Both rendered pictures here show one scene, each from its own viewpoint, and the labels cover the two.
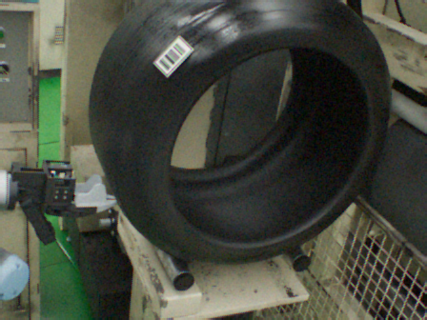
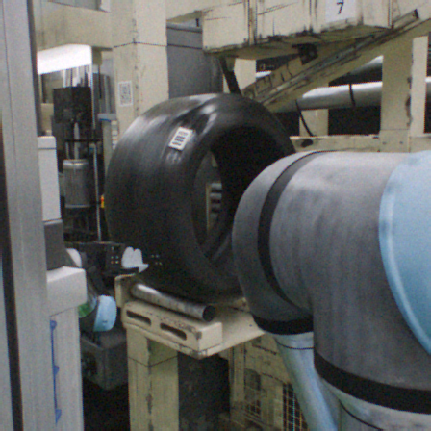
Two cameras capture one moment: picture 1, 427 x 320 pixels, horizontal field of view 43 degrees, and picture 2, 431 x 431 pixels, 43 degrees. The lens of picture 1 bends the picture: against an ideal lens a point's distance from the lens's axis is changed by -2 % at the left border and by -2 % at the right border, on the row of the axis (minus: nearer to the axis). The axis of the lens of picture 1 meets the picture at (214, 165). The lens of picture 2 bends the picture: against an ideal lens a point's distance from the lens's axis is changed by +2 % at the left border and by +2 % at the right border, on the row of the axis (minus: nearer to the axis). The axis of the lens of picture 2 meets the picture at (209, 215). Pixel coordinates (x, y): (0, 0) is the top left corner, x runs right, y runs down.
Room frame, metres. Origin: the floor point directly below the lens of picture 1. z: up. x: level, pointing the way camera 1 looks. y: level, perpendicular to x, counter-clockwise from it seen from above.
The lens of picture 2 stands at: (-0.48, 0.40, 1.38)
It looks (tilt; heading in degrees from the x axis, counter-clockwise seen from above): 8 degrees down; 344
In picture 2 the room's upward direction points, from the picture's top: 1 degrees counter-clockwise
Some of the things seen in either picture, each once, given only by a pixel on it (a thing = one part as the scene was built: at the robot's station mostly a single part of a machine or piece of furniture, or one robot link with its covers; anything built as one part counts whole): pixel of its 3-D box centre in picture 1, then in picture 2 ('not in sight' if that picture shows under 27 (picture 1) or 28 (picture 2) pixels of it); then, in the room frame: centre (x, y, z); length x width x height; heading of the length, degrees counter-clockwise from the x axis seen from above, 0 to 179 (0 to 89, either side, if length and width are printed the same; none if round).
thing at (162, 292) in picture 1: (155, 254); (169, 321); (1.04, 0.10, 0.83); 0.36 x 0.09 x 0.06; 27
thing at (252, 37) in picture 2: not in sight; (297, 21); (1.12, -0.35, 1.71); 0.61 x 0.25 x 0.15; 27
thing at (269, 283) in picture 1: (209, 260); (205, 321); (1.10, -0.02, 0.80); 0.37 x 0.36 x 0.02; 117
